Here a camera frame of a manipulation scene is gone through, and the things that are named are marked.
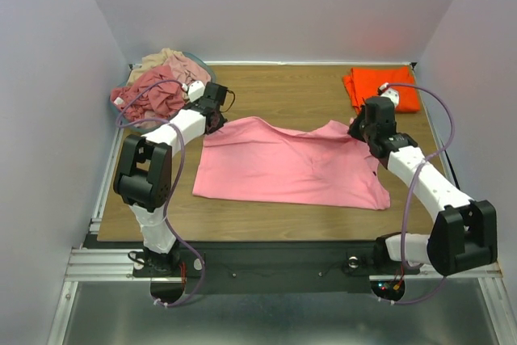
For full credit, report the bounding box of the aluminium frame rail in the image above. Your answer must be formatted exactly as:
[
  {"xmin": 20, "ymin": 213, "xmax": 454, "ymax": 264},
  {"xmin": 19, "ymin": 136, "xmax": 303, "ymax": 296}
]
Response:
[{"xmin": 65, "ymin": 248, "xmax": 181, "ymax": 284}]

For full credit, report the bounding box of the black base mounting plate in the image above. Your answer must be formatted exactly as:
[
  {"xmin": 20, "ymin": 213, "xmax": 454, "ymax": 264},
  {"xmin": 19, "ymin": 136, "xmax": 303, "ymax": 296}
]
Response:
[{"xmin": 132, "ymin": 240, "xmax": 401, "ymax": 294}]

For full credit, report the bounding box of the light pink t shirt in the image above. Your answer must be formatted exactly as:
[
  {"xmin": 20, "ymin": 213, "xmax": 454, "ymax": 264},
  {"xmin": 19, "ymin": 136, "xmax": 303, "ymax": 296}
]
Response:
[{"xmin": 192, "ymin": 116, "xmax": 391, "ymax": 210}]

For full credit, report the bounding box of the folded orange t shirt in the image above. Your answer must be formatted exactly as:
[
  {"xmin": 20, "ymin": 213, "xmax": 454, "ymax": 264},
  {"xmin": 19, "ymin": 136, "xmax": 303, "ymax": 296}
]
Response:
[{"xmin": 343, "ymin": 66, "xmax": 421, "ymax": 114}]

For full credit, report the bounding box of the pale pink crumpled shirt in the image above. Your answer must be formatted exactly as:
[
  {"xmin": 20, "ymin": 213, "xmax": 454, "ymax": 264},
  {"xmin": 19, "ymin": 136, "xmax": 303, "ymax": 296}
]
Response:
[{"xmin": 164, "ymin": 53, "xmax": 212, "ymax": 91}]

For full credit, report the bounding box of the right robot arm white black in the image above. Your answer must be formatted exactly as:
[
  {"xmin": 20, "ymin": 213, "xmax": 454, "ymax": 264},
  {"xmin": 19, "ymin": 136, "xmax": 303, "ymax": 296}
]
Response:
[{"xmin": 348, "ymin": 96, "xmax": 498, "ymax": 276}]

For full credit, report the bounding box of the grey laundry basket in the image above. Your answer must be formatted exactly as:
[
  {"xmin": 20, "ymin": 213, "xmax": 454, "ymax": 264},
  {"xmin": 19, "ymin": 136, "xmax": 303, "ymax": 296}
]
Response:
[{"xmin": 109, "ymin": 52, "xmax": 216, "ymax": 133}]

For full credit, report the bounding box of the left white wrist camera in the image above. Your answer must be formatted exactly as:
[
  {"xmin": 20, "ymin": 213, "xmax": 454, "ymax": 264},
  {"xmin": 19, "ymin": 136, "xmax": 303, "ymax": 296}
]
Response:
[{"xmin": 182, "ymin": 81, "xmax": 205, "ymax": 102}]

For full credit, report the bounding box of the dark pink crumpled shirt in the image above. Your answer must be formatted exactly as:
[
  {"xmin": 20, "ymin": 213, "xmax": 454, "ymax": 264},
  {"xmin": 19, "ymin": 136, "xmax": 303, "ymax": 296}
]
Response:
[{"xmin": 110, "ymin": 65, "xmax": 186, "ymax": 122}]

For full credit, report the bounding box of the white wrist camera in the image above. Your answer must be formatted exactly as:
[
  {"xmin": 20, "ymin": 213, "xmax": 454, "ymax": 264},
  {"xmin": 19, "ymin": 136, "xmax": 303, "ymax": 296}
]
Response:
[
  {"xmin": 182, "ymin": 81, "xmax": 205, "ymax": 102},
  {"xmin": 377, "ymin": 82, "xmax": 400, "ymax": 108}
]

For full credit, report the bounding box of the beige crumpled shirt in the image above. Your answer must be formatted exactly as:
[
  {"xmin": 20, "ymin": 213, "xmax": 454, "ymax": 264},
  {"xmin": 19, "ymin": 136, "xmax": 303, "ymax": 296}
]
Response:
[{"xmin": 126, "ymin": 48, "xmax": 185, "ymax": 86}]

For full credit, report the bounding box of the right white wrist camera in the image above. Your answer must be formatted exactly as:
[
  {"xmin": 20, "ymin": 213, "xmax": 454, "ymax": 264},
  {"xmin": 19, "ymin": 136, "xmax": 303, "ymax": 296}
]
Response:
[{"xmin": 377, "ymin": 82, "xmax": 400, "ymax": 108}]

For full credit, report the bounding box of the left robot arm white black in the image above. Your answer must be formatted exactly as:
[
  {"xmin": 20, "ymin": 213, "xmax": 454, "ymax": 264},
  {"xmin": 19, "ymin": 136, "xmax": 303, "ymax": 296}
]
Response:
[{"xmin": 113, "ymin": 82, "xmax": 234, "ymax": 276}]

